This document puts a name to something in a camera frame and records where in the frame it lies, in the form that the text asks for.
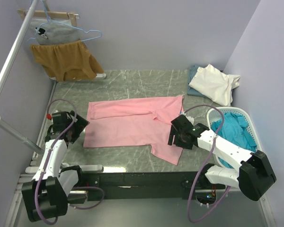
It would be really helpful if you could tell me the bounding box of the pink t shirt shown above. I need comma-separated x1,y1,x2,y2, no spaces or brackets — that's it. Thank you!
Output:
83,96,183,165

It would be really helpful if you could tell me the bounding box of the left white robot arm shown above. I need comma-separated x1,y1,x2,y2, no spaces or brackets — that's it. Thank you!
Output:
21,111,103,222

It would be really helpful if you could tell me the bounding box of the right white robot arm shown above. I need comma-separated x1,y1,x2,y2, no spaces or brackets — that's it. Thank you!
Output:
168,115,276,201

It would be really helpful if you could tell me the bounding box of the white plastic laundry basket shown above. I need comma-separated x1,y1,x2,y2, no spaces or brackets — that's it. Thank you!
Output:
206,106,261,166

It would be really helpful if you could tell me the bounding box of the teal t shirt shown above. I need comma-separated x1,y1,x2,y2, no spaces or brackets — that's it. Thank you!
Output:
211,112,258,169

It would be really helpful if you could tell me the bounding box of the white rack foot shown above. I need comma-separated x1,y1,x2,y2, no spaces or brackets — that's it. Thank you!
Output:
49,72,107,82

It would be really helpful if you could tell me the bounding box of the black base beam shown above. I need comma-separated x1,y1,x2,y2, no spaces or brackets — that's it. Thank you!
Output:
68,171,225,204

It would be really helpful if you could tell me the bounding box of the white folded t shirt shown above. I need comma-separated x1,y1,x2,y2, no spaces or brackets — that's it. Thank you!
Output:
193,64,240,106

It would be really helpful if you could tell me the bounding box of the mustard brown hanging garment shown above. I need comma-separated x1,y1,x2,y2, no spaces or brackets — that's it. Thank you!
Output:
30,41,106,82

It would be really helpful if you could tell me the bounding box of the blue-grey folded t shirt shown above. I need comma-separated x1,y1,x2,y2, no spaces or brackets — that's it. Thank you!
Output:
187,65,207,98

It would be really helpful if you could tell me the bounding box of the white clothes rack pole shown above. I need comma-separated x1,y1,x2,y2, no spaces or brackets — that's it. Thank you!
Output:
0,0,44,155

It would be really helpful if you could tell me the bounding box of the grey hanging garment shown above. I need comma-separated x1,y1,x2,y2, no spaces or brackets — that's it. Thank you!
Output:
29,18,80,45

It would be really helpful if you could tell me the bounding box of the wooden clip hanger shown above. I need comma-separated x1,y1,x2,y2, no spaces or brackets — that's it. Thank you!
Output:
17,9,80,26

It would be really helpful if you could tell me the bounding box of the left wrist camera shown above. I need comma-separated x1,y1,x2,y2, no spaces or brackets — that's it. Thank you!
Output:
180,112,195,124

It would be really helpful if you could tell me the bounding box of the aluminium rail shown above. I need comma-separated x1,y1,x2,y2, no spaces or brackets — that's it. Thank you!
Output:
15,174,34,194

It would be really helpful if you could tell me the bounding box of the light blue wire hanger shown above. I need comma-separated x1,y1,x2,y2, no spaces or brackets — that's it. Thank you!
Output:
27,7,102,45

